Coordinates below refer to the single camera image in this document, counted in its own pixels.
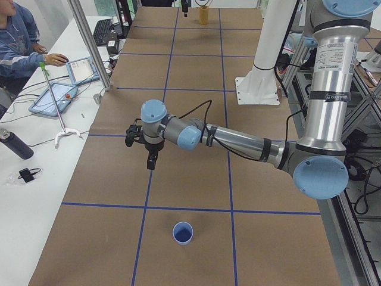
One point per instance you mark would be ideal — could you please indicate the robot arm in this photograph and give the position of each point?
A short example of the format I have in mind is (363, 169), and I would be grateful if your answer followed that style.
(315, 161)

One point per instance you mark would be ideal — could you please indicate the white pedestal column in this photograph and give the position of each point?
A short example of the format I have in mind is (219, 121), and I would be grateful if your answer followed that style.
(259, 87)

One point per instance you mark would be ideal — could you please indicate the tan wooden cup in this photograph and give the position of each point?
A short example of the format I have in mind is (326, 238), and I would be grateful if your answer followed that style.
(203, 15)

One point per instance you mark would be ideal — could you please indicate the reacher grabber tool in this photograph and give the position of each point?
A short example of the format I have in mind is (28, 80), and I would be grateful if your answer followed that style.
(64, 129)

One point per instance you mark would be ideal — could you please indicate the blue tablet upright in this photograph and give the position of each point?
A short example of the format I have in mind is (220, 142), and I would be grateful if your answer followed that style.
(82, 71)

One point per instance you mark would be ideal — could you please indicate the aluminium frame post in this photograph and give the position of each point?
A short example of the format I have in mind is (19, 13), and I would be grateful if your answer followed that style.
(89, 41)

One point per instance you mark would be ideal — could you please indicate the person's hand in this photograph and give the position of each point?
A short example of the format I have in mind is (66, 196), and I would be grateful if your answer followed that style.
(56, 59)

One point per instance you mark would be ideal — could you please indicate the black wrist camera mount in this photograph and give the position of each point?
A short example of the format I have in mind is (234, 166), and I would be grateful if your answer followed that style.
(134, 134)

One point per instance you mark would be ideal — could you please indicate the black keyboard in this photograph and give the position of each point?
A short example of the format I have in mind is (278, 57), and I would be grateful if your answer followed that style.
(101, 31)

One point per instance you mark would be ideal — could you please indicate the small black device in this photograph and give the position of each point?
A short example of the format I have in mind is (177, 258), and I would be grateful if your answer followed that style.
(28, 175)

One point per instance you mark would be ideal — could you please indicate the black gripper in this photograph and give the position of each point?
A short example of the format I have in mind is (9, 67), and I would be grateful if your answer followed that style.
(153, 146)

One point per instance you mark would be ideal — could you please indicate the blue plastic cup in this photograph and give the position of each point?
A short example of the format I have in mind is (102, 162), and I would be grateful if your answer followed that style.
(182, 233)

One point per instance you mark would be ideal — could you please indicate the dark water bottle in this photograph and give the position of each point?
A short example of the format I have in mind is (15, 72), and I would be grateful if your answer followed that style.
(16, 145)

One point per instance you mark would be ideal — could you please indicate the person in blue hoodie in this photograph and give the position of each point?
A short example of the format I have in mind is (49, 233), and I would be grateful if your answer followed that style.
(21, 52)

